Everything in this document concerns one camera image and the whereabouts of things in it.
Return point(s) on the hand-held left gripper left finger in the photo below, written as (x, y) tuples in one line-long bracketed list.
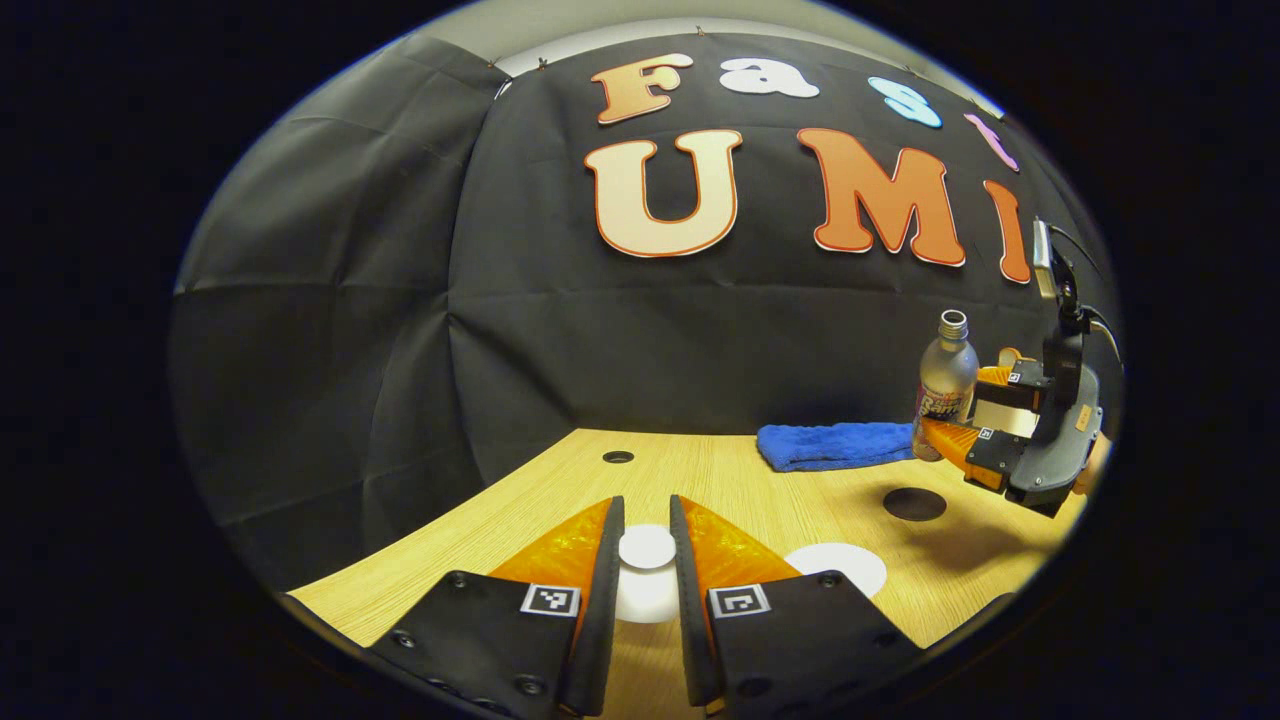
[(605, 620)]

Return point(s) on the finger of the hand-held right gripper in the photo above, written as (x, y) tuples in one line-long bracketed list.
[(1015, 385), (990, 455)]

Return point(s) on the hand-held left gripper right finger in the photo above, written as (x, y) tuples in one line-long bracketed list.
[(690, 620)]

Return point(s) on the silver water bottle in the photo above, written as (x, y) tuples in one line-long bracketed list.
[(948, 375)]

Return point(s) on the white teacup lid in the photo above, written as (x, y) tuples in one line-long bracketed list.
[(647, 548)]

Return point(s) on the dark round coaster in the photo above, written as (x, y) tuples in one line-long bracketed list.
[(915, 504)]

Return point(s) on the white teacup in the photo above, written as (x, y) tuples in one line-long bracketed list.
[(850, 562)]

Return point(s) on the blue towel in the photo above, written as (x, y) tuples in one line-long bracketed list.
[(830, 445)]

